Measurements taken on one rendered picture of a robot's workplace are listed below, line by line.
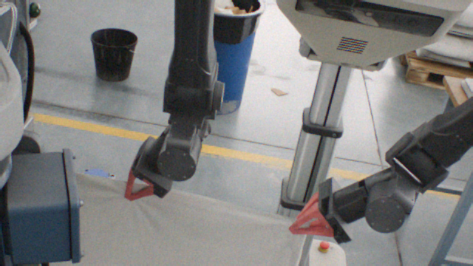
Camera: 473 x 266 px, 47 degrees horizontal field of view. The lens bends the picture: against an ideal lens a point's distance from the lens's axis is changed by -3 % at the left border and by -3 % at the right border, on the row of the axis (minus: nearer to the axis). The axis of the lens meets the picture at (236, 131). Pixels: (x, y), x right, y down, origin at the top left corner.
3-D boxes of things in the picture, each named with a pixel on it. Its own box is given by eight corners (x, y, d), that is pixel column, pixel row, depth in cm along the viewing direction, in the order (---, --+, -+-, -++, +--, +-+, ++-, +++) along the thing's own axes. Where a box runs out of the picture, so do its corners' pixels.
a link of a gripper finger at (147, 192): (107, 196, 92) (137, 162, 88) (117, 171, 98) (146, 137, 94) (140, 217, 94) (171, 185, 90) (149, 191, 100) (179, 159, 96)
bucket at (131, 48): (140, 68, 366) (143, 32, 352) (128, 89, 341) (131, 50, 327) (97, 60, 366) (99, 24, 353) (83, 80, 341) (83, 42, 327)
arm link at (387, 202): (450, 165, 84) (410, 128, 84) (457, 196, 74) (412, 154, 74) (395, 213, 89) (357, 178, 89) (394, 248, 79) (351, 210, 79)
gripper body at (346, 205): (322, 219, 85) (364, 199, 82) (322, 179, 93) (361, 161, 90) (342, 245, 87) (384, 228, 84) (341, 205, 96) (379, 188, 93)
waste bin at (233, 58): (250, 87, 366) (268, -7, 332) (244, 126, 323) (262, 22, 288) (179, 74, 367) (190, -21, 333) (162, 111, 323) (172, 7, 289)
